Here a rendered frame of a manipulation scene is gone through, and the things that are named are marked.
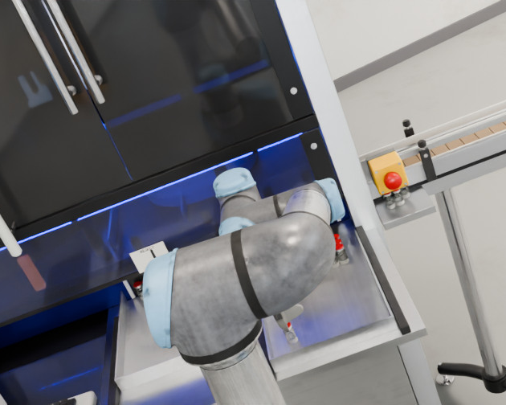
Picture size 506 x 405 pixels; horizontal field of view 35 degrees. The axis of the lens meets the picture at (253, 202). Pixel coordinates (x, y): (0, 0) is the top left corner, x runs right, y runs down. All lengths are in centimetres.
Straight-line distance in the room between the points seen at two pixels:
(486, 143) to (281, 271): 116
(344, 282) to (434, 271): 145
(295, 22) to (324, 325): 63
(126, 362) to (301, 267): 95
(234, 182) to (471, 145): 78
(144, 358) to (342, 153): 64
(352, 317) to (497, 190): 198
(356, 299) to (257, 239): 78
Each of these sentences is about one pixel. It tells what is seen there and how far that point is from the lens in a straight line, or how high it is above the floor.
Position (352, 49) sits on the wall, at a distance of 495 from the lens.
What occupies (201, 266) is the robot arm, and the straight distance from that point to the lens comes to 96.
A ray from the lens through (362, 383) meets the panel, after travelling 219.
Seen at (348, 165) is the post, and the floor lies 106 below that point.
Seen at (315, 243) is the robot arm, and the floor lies 139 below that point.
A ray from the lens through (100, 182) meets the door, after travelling 181.
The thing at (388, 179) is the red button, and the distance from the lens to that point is 183.
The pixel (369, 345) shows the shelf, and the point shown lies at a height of 88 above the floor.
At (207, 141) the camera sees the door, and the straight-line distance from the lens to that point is 176.
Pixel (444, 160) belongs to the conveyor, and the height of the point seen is 92.
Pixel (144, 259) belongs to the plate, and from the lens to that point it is 189.
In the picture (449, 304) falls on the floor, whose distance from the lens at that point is 302.
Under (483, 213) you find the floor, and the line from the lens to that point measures 345.
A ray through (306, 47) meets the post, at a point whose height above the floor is 136.
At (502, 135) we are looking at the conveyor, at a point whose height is 93.
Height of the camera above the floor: 192
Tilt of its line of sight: 28 degrees down
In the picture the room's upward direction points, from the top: 23 degrees counter-clockwise
